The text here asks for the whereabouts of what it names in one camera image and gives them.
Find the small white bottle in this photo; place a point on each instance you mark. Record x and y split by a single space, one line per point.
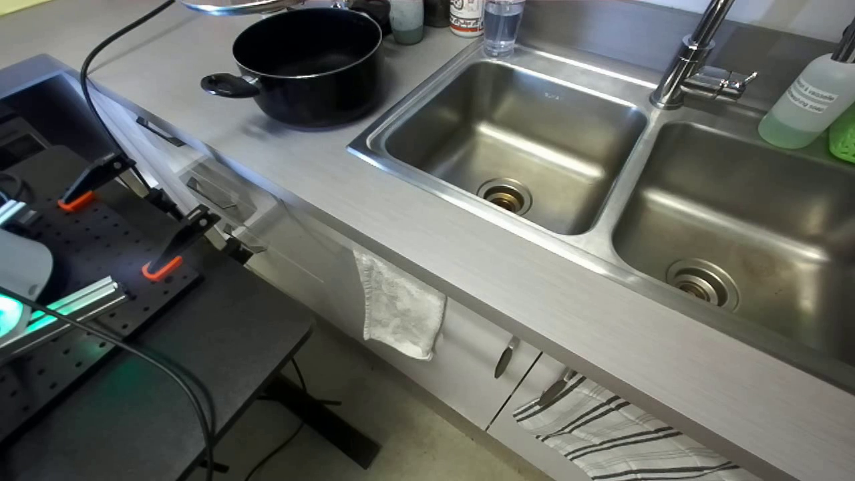
465 15

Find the white black striped towel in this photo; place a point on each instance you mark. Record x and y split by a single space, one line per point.
624 436

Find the pale green soap pump bottle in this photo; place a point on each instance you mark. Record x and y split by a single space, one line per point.
805 96

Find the white hanging towel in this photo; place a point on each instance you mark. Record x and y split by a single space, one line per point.
397 307

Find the stainless steel double sink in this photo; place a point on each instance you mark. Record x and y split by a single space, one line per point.
536 143

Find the perforated mounting board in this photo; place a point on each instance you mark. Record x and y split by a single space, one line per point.
88 376

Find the clear pump bottle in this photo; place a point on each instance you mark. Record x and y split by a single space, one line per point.
406 18

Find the bright green dish soap bottle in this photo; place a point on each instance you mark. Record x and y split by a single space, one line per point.
844 138

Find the small clear water bottle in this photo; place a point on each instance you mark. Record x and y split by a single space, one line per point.
502 23

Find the aluminium bar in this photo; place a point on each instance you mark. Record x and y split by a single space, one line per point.
75 297

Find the grey base cabinet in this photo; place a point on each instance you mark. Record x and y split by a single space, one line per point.
302 258

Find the chrome kitchen faucet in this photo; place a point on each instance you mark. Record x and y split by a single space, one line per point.
691 55

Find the black robot table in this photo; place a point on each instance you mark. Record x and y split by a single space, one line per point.
223 356

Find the black cooking pot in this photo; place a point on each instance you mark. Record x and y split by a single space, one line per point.
311 96

